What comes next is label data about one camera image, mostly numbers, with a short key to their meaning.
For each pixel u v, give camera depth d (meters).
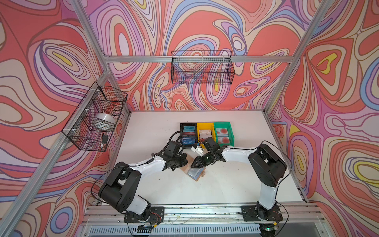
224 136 1.02
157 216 0.73
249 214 0.73
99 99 0.74
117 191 0.44
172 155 0.70
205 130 1.05
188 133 1.03
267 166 0.50
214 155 0.71
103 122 0.70
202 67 0.96
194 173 0.84
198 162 0.81
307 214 0.76
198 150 0.84
